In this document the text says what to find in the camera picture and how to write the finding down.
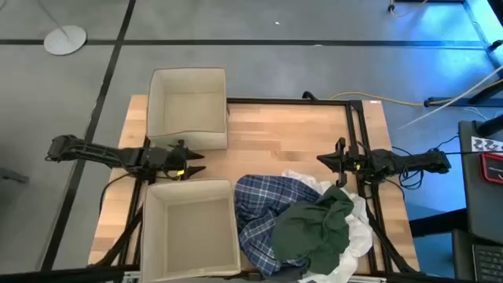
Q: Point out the black metal table frame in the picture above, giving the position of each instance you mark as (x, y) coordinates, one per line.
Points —
(294, 101)

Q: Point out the dark green garment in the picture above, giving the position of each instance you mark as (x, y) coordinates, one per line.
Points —
(314, 228)

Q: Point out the red and black device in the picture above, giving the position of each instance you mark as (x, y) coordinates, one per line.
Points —
(493, 169)

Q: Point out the black keyboard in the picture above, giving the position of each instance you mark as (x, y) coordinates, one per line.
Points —
(489, 263)

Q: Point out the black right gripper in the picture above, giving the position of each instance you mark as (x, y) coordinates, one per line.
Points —
(363, 162)

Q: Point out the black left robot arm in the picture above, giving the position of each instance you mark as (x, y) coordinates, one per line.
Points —
(98, 153)

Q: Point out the blue plaid shirt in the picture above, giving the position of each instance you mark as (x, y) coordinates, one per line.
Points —
(259, 200)

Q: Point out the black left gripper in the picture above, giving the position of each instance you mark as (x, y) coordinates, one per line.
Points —
(161, 159)

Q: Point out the dark grey garment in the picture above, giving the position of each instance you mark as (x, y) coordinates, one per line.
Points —
(283, 276)

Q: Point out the beige fabric storage bin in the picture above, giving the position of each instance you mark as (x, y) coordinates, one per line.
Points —
(192, 232)
(188, 110)

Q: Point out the dark grey side desk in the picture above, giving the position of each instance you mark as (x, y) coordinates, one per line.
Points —
(479, 204)

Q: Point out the black patterned marker paper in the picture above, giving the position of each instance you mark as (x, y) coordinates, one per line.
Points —
(487, 144)

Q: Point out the white garment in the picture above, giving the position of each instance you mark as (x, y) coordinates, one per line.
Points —
(361, 232)

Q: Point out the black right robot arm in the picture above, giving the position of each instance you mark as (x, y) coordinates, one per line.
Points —
(416, 161)

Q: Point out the round grey floor plate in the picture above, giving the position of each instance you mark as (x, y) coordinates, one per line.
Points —
(64, 40)

